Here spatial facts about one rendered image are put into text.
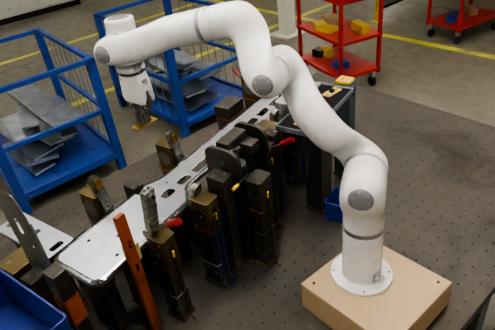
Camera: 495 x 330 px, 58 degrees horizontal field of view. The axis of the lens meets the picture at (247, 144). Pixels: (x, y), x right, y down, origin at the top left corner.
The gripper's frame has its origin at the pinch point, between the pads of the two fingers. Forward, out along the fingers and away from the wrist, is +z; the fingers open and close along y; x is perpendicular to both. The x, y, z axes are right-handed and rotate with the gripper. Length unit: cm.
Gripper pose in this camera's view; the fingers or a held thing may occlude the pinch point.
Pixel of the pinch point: (142, 116)
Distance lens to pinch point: 144.6
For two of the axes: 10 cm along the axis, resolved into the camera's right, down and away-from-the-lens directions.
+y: -8.1, -2.3, 5.3
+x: -5.7, 4.7, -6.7
